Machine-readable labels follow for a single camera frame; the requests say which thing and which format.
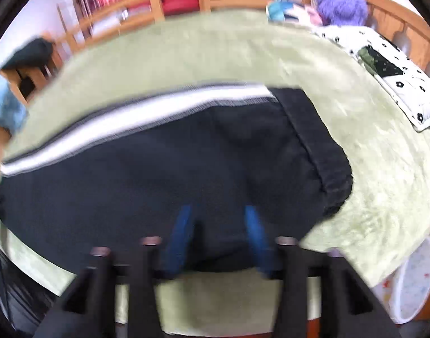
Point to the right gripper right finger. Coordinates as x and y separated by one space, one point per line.
348 307

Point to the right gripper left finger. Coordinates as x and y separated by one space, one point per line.
87 306

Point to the black pants with white stripe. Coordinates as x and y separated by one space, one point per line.
217 171

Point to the white round bin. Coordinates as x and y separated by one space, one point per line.
404 293

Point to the green plush bed blanket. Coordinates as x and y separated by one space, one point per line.
387 215

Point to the light blue fluffy towel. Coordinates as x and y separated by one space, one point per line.
13 113

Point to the white floral pillow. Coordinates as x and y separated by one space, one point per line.
405 82

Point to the black garment on footboard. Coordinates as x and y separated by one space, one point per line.
35 54

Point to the purple plush toy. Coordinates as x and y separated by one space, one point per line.
342 12

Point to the red chair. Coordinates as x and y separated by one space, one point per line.
176 7

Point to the wooden bed frame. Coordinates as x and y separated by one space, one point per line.
67 42

